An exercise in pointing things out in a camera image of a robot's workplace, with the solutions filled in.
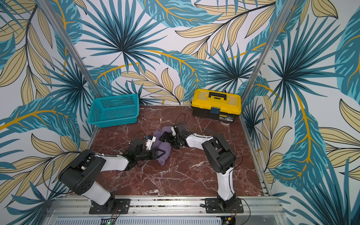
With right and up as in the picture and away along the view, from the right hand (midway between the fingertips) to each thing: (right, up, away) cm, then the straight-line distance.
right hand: (163, 141), depth 94 cm
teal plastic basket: (-47, +21, +20) cm, 55 cm away
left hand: (+1, -7, -7) cm, 10 cm away
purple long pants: (+2, -2, -8) cm, 9 cm away
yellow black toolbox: (+37, +25, +6) cm, 45 cm away
